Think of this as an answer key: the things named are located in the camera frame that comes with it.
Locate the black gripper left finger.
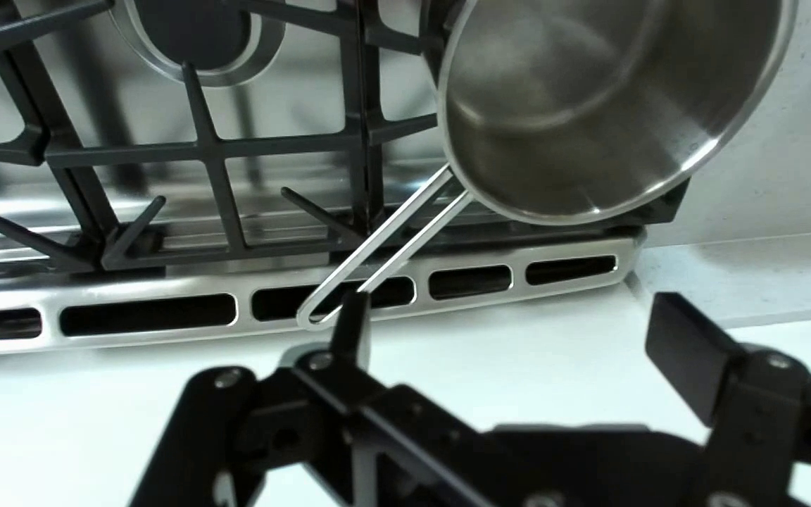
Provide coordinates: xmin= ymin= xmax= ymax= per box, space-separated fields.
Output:
xmin=127 ymin=289 xmax=409 ymax=507

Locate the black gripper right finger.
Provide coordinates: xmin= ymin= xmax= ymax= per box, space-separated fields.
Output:
xmin=641 ymin=289 xmax=811 ymax=507

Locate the silver steel pot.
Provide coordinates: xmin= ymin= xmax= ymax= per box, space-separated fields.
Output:
xmin=296 ymin=0 xmax=800 ymax=333

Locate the black gas burner cap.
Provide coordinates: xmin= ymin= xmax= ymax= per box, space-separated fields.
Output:
xmin=120 ymin=0 xmax=286 ymax=92

